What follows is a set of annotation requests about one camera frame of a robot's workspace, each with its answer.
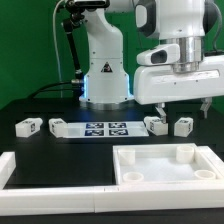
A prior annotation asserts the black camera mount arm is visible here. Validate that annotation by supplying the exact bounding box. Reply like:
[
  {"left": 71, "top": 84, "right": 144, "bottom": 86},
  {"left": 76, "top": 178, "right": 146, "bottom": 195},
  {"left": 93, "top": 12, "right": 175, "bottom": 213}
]
[{"left": 62, "top": 0, "right": 110, "bottom": 86}]

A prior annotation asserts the white cable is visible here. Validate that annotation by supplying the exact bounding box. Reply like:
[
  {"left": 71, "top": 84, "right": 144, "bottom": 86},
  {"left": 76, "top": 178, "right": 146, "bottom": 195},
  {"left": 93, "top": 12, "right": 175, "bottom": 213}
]
[{"left": 52, "top": 0, "right": 66, "bottom": 98}]

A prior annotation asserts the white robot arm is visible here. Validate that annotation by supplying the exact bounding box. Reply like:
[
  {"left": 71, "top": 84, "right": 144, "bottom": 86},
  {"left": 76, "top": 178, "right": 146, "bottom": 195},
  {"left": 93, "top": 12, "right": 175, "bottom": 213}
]
[{"left": 81, "top": 0, "right": 224, "bottom": 111}]

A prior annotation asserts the white tag sheet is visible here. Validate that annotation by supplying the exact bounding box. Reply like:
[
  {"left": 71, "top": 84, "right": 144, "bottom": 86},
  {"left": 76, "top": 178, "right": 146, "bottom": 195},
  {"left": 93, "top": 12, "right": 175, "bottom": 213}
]
[{"left": 65, "top": 121, "right": 148, "bottom": 138}]

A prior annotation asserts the black cable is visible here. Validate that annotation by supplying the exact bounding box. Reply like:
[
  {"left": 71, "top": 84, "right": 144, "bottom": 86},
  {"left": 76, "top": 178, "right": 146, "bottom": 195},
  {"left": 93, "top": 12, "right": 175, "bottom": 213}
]
[{"left": 27, "top": 81, "right": 83, "bottom": 99}]

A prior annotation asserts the white U-shaped fence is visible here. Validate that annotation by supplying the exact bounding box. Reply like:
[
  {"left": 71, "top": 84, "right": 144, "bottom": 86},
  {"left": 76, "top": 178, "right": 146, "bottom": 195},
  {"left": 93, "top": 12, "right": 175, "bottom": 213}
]
[{"left": 0, "top": 152, "right": 224, "bottom": 216}]

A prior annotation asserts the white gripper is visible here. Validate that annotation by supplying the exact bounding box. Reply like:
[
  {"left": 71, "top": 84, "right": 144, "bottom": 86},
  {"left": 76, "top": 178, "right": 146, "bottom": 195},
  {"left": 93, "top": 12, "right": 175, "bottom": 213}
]
[{"left": 133, "top": 44, "right": 224, "bottom": 123}]

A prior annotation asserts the white square tabletop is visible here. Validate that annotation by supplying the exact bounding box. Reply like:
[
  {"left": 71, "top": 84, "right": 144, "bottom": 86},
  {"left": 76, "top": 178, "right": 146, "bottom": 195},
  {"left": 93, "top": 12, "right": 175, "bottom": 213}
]
[{"left": 113, "top": 143, "right": 224, "bottom": 185}]

